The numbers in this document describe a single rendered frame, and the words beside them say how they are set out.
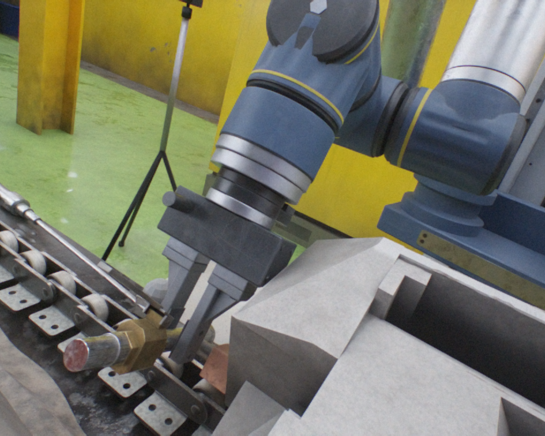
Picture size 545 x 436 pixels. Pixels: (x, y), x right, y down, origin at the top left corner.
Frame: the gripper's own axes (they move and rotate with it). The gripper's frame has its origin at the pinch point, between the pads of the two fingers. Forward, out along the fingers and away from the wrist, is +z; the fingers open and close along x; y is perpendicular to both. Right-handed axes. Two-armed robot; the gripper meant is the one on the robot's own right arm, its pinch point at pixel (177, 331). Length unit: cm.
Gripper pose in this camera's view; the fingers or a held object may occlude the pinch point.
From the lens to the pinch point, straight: 43.2
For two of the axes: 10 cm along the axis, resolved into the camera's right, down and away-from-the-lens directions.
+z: -4.5, 8.9, -0.6
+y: -3.2, -2.2, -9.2
